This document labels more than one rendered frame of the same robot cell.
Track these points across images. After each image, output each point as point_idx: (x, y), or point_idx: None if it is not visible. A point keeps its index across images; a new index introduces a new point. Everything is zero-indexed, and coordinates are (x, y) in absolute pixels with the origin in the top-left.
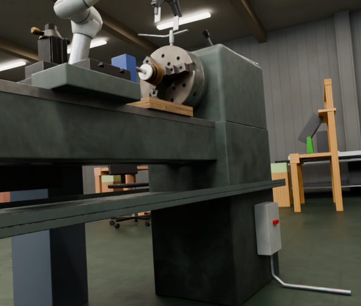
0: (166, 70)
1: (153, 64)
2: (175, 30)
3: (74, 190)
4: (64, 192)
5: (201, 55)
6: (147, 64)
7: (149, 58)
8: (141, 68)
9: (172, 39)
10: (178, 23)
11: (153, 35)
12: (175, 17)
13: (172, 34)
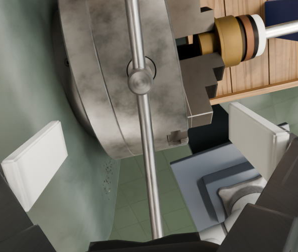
0: (207, 8)
1: (240, 30)
2: (64, 141)
3: (208, 148)
4: (224, 142)
5: (26, 2)
6: (258, 33)
7: (208, 100)
8: (278, 26)
9: (147, 66)
10: (39, 134)
11: (160, 199)
12: (27, 189)
13: (147, 69)
